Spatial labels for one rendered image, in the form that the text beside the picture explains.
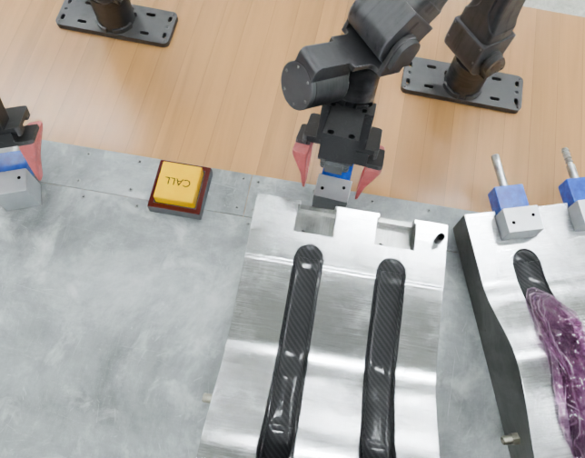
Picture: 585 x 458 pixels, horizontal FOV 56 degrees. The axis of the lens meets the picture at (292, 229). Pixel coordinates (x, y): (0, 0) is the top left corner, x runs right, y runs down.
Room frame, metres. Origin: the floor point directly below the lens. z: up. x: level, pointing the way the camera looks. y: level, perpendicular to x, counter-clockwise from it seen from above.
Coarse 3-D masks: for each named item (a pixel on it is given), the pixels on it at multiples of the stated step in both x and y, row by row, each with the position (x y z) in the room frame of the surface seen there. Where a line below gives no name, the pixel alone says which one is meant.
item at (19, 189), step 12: (0, 156) 0.36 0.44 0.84; (12, 156) 0.36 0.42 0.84; (0, 168) 0.34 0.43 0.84; (12, 168) 0.34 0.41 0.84; (24, 168) 0.34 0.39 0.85; (0, 180) 0.32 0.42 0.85; (12, 180) 0.32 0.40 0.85; (24, 180) 0.32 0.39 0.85; (36, 180) 0.34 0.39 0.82; (0, 192) 0.30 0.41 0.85; (12, 192) 0.30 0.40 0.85; (24, 192) 0.30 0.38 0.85; (36, 192) 0.32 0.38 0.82; (12, 204) 0.30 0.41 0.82; (24, 204) 0.30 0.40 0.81; (36, 204) 0.30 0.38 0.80
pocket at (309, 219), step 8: (304, 208) 0.30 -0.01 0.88; (312, 208) 0.30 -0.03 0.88; (320, 208) 0.30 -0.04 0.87; (296, 216) 0.29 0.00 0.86; (304, 216) 0.29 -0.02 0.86; (312, 216) 0.30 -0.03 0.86; (320, 216) 0.30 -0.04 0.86; (328, 216) 0.30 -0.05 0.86; (296, 224) 0.28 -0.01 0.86; (304, 224) 0.28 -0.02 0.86; (312, 224) 0.28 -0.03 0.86; (320, 224) 0.28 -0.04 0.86; (328, 224) 0.28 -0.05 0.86; (304, 232) 0.27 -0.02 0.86; (312, 232) 0.27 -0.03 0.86; (320, 232) 0.27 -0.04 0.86; (328, 232) 0.27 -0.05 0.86
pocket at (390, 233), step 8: (376, 224) 0.29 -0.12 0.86; (384, 224) 0.29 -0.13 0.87; (392, 224) 0.29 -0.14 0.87; (400, 224) 0.29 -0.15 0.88; (408, 224) 0.29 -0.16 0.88; (416, 224) 0.28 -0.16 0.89; (376, 232) 0.28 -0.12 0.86; (384, 232) 0.28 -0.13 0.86; (392, 232) 0.28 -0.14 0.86; (400, 232) 0.28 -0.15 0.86; (408, 232) 0.28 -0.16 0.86; (376, 240) 0.27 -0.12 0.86; (384, 240) 0.27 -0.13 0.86; (392, 240) 0.27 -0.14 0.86; (400, 240) 0.27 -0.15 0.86; (408, 240) 0.27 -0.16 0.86; (408, 248) 0.26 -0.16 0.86
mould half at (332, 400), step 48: (288, 240) 0.25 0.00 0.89; (336, 240) 0.25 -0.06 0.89; (432, 240) 0.26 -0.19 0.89; (240, 288) 0.18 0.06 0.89; (336, 288) 0.19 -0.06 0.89; (432, 288) 0.20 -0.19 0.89; (240, 336) 0.12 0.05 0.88; (336, 336) 0.13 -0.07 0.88; (432, 336) 0.14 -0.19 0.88; (240, 384) 0.06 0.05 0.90; (336, 384) 0.07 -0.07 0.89; (432, 384) 0.08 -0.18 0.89; (240, 432) 0.01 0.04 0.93; (336, 432) 0.02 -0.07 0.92; (432, 432) 0.02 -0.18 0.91
